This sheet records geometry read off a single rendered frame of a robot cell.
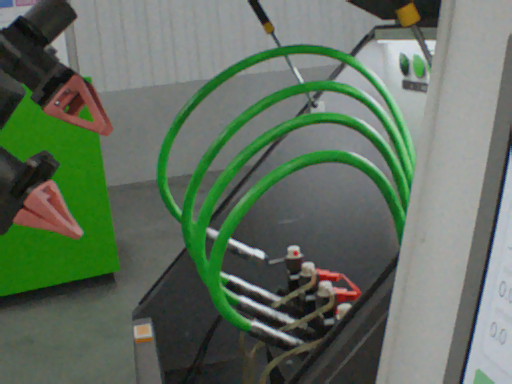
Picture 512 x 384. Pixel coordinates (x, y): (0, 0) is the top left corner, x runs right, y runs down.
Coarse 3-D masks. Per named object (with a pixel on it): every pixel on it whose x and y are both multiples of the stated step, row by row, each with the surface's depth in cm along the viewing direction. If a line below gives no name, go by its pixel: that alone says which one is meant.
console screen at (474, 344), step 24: (504, 72) 50; (504, 96) 50; (504, 120) 50; (504, 144) 49; (504, 168) 49; (480, 192) 52; (504, 192) 49; (480, 216) 52; (504, 216) 48; (480, 240) 51; (504, 240) 48; (480, 264) 51; (504, 264) 48; (480, 288) 50; (504, 288) 47; (480, 312) 50; (504, 312) 47; (456, 336) 53; (480, 336) 50; (504, 336) 47; (456, 360) 53; (480, 360) 49; (504, 360) 46
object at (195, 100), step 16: (272, 48) 95; (288, 48) 95; (304, 48) 95; (320, 48) 96; (240, 64) 93; (352, 64) 98; (224, 80) 93; (368, 80) 99; (192, 96) 93; (384, 96) 100; (400, 112) 101; (176, 128) 93; (400, 128) 102; (160, 160) 93; (160, 176) 93; (160, 192) 94; (176, 208) 95; (192, 224) 96
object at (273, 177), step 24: (288, 168) 73; (360, 168) 75; (264, 192) 73; (384, 192) 77; (240, 216) 73; (216, 240) 73; (216, 264) 73; (216, 288) 73; (264, 336) 76; (288, 336) 77
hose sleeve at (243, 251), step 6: (210, 234) 97; (216, 234) 97; (210, 240) 97; (228, 246) 98; (234, 246) 98; (240, 246) 98; (246, 246) 99; (234, 252) 98; (240, 252) 98; (246, 252) 99; (252, 252) 99; (246, 258) 99
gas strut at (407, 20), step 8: (392, 0) 65; (400, 0) 64; (408, 0) 64; (400, 8) 65; (408, 8) 64; (400, 16) 65; (408, 16) 65; (416, 16) 65; (408, 24) 65; (416, 24) 66; (416, 32) 66; (416, 40) 66; (424, 40) 66; (424, 48) 67; (424, 56) 67; (432, 56) 67
